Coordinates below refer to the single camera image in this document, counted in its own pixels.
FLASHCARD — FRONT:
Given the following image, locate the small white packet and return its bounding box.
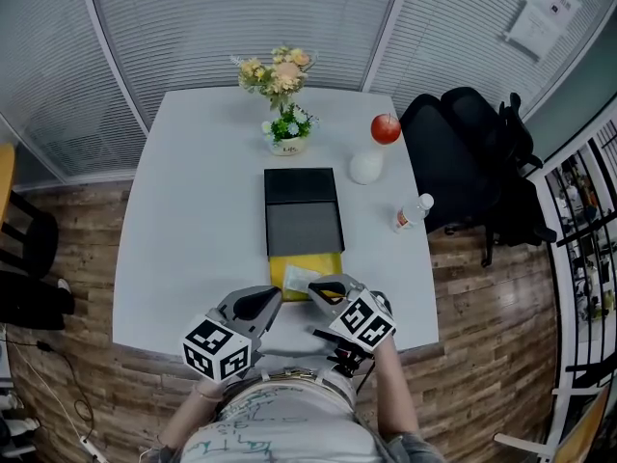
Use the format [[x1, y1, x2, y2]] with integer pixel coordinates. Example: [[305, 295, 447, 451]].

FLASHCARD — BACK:
[[282, 263, 322, 292]]

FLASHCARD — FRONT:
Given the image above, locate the person's left forearm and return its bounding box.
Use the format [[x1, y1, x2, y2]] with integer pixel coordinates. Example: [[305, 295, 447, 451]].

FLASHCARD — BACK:
[[156, 378, 228, 457]]

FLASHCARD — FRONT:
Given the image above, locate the orange chair white frame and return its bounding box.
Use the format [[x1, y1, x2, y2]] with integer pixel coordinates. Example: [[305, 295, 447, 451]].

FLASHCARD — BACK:
[[494, 386, 613, 463]]

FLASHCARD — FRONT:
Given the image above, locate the red apple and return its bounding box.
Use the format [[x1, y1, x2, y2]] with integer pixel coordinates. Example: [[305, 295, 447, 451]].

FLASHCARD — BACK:
[[369, 112, 402, 146]]

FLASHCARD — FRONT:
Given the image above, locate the white power strip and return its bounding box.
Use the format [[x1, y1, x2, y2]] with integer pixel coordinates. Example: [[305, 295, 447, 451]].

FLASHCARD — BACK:
[[79, 434, 110, 463]]

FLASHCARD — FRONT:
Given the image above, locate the black mesh office chair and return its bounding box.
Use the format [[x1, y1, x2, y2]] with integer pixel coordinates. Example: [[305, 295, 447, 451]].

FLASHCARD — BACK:
[[398, 93, 488, 233]]

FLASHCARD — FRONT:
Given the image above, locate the black office chair with headrest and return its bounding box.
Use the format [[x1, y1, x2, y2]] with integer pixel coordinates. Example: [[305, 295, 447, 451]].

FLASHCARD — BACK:
[[439, 86, 559, 268]]

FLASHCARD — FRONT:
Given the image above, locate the clear bottle red label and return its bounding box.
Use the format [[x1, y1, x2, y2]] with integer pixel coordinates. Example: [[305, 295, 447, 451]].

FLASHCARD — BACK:
[[393, 193, 435, 233]]

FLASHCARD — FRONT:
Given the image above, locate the black cable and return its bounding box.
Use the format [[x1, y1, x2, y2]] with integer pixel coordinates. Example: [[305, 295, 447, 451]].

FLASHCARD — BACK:
[[4, 338, 95, 423]]

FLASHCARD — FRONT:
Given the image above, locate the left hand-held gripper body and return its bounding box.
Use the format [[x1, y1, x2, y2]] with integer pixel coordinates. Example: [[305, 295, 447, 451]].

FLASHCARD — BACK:
[[181, 308, 264, 383]]

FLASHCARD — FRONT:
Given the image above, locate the black waist-mounted device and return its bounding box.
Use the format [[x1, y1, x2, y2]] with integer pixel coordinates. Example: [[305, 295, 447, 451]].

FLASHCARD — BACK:
[[311, 325, 375, 380]]

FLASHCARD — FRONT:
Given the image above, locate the person's white printed shirt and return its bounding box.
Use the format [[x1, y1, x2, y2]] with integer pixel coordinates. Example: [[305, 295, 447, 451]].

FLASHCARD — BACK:
[[177, 364, 387, 463]]

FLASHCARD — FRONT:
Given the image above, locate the round wooden table black base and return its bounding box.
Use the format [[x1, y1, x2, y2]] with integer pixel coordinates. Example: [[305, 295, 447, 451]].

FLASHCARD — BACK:
[[0, 142, 60, 279]]

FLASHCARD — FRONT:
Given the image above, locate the black box yellow drawer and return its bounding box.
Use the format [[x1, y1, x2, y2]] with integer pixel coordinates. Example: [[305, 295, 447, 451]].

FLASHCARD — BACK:
[[262, 167, 347, 303]]

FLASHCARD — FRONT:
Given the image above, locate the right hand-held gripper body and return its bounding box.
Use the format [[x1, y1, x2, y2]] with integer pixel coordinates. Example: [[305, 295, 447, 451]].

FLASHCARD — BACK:
[[329, 286, 398, 354]]

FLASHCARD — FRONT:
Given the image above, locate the person's right forearm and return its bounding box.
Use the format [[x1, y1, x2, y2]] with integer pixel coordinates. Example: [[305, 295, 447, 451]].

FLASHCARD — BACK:
[[373, 342, 435, 463]]

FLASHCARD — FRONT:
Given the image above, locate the small potted green plant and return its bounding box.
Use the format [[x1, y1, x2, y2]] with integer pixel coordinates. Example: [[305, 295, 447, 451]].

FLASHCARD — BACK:
[[260, 103, 320, 157]]

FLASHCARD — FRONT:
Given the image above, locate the peach flower bouquet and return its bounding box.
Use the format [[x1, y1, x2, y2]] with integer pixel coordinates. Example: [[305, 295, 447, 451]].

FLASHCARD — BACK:
[[229, 45, 318, 113]]

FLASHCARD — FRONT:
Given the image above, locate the white printed paper sheet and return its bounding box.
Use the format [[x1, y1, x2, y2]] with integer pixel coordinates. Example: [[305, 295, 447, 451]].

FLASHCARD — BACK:
[[503, 0, 563, 62]]

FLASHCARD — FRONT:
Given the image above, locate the white shelf black grid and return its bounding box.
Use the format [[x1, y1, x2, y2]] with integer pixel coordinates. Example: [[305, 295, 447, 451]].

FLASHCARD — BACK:
[[524, 113, 617, 463]]

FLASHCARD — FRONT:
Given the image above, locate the white round vase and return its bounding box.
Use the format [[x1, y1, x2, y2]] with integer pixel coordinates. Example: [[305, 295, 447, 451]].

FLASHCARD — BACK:
[[349, 148, 385, 185]]

